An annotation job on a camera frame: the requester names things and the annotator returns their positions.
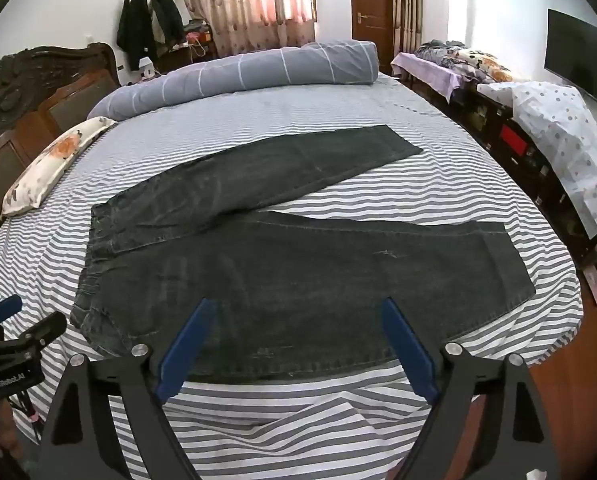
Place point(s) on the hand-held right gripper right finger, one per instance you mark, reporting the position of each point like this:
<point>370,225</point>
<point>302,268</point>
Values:
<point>409,350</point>

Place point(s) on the white dotted cloth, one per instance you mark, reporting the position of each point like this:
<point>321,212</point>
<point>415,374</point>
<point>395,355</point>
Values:
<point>563,130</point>

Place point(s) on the black wall television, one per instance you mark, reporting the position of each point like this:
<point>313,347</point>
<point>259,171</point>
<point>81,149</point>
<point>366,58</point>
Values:
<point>578,55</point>

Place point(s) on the pink paper sheet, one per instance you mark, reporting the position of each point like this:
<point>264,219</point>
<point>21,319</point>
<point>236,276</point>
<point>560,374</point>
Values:
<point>595,285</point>

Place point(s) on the dark low cabinet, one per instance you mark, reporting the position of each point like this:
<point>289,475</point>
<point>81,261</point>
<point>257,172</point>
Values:
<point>493,110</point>

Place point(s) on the wide patterned window curtain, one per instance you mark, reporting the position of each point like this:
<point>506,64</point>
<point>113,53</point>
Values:
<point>248,0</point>

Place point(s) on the cluttered wooden desk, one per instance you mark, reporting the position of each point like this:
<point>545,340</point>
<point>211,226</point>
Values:
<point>193,47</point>

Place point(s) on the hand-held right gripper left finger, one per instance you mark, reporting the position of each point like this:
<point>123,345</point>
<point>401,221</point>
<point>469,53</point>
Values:
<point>188,347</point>

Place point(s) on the grey white striped bed sheet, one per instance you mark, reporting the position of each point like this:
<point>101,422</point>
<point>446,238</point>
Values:
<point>428,185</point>

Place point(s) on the dark denim pants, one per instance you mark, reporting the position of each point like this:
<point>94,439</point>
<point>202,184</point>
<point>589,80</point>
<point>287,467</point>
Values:
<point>278,285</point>

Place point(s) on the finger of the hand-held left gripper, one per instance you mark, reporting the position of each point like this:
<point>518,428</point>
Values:
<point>2,310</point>
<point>43,332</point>

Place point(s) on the lavender cloth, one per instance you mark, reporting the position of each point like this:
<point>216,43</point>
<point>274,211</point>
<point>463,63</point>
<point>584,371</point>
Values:
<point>428,70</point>

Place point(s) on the black hanging jacket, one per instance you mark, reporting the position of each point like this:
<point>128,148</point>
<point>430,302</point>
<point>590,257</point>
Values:
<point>133,25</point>

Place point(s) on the narrow patterned curtain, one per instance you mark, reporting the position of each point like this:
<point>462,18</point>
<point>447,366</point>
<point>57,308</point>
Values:
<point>408,5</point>

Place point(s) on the floral blanket pile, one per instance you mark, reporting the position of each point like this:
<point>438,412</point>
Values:
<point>473,60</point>

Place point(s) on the red box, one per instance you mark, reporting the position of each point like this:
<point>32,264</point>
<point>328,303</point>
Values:
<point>513,141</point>

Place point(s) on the green hanging jacket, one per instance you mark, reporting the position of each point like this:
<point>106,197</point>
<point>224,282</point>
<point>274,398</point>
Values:
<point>166,15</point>

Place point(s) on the dark wooden bed frame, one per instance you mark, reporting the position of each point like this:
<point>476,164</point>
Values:
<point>8,90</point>

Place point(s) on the rolled grey duvet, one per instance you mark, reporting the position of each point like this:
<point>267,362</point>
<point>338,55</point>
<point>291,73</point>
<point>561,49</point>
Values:
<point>258,72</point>

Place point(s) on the floral pillow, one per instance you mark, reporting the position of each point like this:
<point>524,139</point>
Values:
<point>53,160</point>

